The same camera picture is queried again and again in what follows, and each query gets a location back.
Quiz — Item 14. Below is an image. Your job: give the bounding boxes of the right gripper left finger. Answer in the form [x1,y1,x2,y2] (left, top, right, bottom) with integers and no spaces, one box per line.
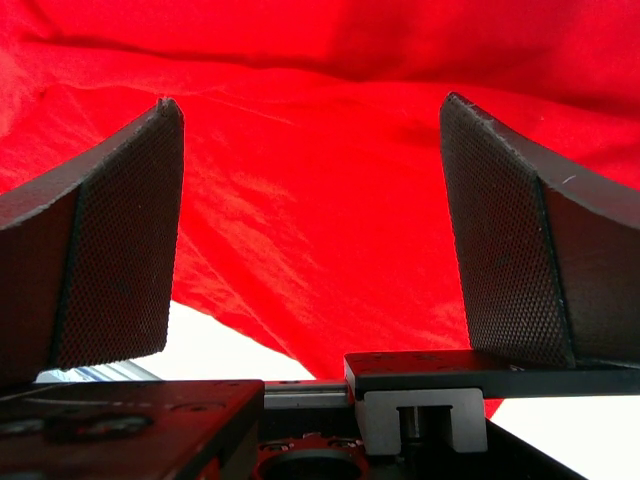
[1,99,184,386]

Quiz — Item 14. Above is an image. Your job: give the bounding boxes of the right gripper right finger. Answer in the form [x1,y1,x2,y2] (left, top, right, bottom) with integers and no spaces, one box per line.
[439,93,639,368]

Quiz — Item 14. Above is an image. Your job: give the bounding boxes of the red t shirt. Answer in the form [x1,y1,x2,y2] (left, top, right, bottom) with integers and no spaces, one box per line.
[1,1,639,379]

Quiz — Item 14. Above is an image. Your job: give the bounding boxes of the aluminium mounting rail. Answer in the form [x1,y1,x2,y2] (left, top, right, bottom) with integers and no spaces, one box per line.
[35,360,161,383]

